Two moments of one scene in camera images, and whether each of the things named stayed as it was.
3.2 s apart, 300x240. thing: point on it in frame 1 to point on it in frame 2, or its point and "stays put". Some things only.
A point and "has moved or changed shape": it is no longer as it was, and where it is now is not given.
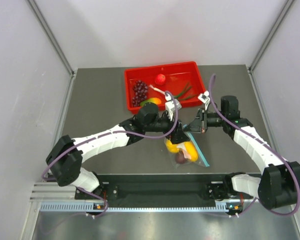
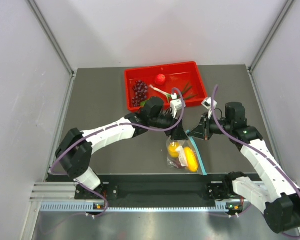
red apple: (160, 79) stays put
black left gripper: (179, 136) stays put
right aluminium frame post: (285, 11) stays put
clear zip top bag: (185, 152) has moved or changed shape
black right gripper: (195, 126) to (203, 131)
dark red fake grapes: (140, 88) stays put
